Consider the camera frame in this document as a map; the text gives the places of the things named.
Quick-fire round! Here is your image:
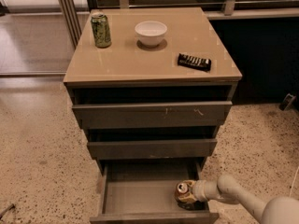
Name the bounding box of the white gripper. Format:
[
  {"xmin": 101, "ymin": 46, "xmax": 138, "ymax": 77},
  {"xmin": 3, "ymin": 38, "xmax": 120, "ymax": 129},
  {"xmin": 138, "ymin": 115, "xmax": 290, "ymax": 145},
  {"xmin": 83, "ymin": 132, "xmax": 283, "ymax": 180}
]
[{"xmin": 178, "ymin": 180, "xmax": 220, "ymax": 203}]

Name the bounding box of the red coke can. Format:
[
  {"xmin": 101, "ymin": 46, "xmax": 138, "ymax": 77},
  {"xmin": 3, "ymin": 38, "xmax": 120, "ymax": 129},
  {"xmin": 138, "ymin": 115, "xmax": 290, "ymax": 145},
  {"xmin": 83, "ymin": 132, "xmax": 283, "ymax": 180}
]
[{"xmin": 175, "ymin": 182, "xmax": 189, "ymax": 203}]

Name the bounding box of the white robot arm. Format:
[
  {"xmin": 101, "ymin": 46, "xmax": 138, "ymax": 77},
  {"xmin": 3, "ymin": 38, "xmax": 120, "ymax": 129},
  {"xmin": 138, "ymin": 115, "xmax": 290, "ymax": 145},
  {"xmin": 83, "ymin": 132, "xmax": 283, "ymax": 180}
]
[{"xmin": 175, "ymin": 175, "xmax": 299, "ymax": 224}]

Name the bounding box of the grey middle drawer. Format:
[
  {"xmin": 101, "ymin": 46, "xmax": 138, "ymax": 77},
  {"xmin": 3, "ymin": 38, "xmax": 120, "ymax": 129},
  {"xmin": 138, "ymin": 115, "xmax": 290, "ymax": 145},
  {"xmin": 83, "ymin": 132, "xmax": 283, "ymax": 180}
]
[{"xmin": 87, "ymin": 139, "xmax": 217, "ymax": 160}]

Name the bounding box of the grey open bottom drawer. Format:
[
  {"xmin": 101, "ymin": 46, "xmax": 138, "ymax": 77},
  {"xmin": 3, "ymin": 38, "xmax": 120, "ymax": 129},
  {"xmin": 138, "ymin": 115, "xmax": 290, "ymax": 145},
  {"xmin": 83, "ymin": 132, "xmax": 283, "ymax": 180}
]
[{"xmin": 90, "ymin": 159, "xmax": 219, "ymax": 224}]

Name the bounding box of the grey top drawer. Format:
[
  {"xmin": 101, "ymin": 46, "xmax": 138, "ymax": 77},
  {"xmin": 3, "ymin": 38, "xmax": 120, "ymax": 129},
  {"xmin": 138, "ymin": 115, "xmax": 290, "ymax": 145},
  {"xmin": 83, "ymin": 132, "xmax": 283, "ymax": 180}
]
[{"xmin": 73, "ymin": 101, "xmax": 232, "ymax": 129}]

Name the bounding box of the grey drawer cabinet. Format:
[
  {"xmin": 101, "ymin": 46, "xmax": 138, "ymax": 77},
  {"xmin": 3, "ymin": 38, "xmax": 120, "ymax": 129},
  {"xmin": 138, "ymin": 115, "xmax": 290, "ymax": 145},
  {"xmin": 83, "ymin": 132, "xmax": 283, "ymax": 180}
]
[{"xmin": 64, "ymin": 7, "xmax": 242, "ymax": 169}]

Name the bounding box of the green soda can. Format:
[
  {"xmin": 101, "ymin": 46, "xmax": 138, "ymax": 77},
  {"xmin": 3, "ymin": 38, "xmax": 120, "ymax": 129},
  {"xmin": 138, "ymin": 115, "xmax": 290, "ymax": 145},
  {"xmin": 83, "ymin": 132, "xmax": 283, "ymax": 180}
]
[{"xmin": 91, "ymin": 12, "xmax": 111, "ymax": 48}]

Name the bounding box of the black snack bar packet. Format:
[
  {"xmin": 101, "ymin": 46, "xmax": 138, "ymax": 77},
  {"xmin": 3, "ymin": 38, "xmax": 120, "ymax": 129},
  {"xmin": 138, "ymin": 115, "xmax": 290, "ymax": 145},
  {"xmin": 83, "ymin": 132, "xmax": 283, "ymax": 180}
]
[{"xmin": 178, "ymin": 53, "xmax": 211, "ymax": 72}]

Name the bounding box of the white bowl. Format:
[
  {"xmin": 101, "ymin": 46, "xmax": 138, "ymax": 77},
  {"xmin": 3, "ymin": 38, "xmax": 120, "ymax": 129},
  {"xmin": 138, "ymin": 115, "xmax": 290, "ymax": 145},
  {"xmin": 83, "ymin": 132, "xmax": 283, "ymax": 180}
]
[{"xmin": 135, "ymin": 21, "xmax": 167, "ymax": 47}]

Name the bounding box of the white cable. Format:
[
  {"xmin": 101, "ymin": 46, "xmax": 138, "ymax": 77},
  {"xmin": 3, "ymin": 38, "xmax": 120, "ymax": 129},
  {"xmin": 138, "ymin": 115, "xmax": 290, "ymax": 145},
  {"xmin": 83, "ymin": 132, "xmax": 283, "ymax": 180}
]
[{"xmin": 289, "ymin": 165, "xmax": 299, "ymax": 198}]

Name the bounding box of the grey caster bracket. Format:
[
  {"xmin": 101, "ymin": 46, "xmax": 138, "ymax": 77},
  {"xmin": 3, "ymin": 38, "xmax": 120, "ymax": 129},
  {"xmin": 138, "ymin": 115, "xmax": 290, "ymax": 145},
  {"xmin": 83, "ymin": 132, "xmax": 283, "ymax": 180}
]
[{"xmin": 279, "ymin": 93, "xmax": 296, "ymax": 111}]

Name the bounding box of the metal railing frame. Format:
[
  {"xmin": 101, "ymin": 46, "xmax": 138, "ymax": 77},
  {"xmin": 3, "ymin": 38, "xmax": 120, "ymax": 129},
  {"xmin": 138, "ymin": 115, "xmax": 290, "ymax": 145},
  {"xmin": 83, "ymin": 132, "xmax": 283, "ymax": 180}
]
[{"xmin": 59, "ymin": 0, "xmax": 299, "ymax": 48}]

